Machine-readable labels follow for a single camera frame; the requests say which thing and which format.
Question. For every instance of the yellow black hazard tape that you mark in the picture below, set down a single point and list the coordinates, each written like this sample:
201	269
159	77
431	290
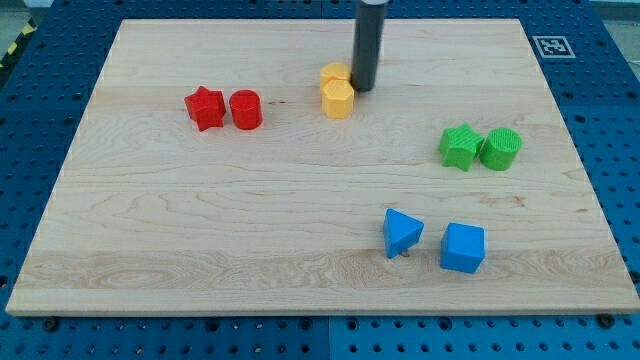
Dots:
18	46

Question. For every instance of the green cylinder block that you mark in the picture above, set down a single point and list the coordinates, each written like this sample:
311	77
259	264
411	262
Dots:
500	148

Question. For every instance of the yellow rounded block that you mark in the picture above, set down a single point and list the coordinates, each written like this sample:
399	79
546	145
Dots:
336	73

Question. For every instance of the yellow hexagon block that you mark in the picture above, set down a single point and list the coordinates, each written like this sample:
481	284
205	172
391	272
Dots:
337	99

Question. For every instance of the light wooden board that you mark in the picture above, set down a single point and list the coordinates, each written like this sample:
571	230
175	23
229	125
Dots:
151	217

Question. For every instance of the red star block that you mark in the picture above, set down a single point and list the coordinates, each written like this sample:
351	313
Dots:
206	108

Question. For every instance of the blue cube block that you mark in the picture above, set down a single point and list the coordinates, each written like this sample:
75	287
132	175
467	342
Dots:
463	248

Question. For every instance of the red cylinder block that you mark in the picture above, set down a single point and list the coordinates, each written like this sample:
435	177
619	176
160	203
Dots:
246	110

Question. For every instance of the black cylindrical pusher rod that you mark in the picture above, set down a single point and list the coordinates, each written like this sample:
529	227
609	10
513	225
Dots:
368	29

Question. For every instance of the blue triangle block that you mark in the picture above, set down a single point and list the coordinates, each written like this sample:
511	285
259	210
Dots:
400	232

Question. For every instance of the white fiducial marker tag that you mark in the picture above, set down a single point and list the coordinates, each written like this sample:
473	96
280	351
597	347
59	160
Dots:
553	47

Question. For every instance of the green star block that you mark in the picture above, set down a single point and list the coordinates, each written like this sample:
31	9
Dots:
459	146

